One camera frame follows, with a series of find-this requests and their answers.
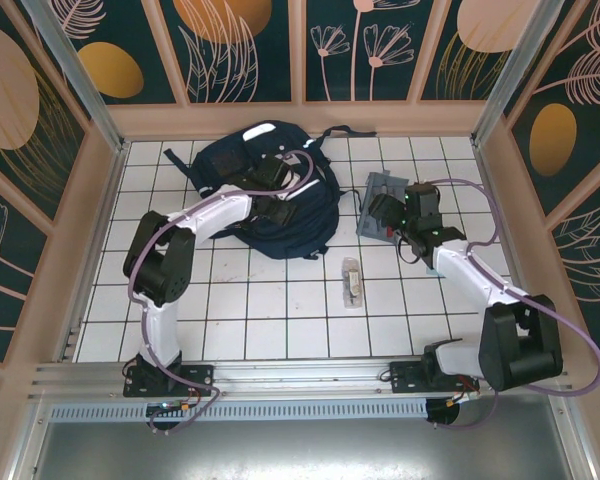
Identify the grey book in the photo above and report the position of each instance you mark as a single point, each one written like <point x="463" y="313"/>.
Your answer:
<point x="375" y="230"/>

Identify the navy blue backpack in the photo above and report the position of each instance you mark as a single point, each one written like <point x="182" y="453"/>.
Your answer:
<point x="310" y="220"/>

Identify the clear plastic pencil case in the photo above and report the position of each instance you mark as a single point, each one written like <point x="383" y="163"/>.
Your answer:
<point x="351" y="287"/>

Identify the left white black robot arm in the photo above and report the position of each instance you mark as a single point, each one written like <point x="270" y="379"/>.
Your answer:
<point x="210" y="215"/>

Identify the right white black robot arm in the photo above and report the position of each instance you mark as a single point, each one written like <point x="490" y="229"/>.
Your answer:
<point x="520" y="345"/>

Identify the steel sheet panel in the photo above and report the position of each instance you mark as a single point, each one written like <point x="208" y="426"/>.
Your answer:
<point x="300" y="450"/>

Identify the aluminium side rail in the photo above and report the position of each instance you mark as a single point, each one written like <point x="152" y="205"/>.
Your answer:
<point x="512" y="250"/>
<point x="92" y="250"/>

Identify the aluminium frame post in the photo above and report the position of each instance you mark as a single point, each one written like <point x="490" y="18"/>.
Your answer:
<point x="518" y="75"/>
<point x="81" y="75"/>

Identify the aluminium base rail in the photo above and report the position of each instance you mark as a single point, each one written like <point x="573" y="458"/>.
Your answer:
<point x="300" y="372"/>

